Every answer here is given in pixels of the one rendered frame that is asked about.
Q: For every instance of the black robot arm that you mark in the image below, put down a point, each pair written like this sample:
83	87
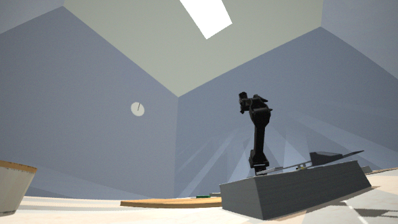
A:
260	118

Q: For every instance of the wooden board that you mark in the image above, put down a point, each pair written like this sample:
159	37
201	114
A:
174	203

